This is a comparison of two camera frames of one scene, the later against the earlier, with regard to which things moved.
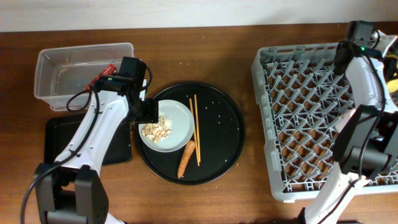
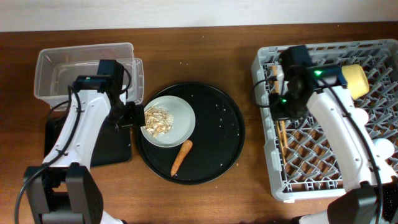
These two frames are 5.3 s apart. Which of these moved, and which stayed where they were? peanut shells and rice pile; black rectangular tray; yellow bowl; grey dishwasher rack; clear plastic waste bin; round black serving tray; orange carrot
Moved: orange carrot; yellow bowl; peanut shells and rice pile
Stayed: clear plastic waste bin; grey dishwasher rack; black rectangular tray; round black serving tray
